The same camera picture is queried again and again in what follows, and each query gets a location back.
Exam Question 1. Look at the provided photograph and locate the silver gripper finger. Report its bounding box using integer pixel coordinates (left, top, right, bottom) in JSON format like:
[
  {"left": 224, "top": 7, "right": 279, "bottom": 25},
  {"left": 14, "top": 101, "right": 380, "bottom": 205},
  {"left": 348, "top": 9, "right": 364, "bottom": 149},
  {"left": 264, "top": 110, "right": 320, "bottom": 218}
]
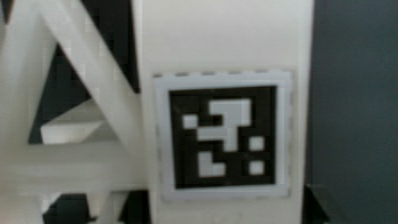
[{"left": 302, "top": 184, "right": 352, "bottom": 224}]

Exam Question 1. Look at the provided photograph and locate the white chair side frame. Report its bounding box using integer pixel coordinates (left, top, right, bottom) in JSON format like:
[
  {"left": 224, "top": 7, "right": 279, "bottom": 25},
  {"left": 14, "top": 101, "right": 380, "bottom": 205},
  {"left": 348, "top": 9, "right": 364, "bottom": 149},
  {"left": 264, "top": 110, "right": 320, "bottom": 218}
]
[{"left": 0, "top": 0, "right": 314, "bottom": 224}]

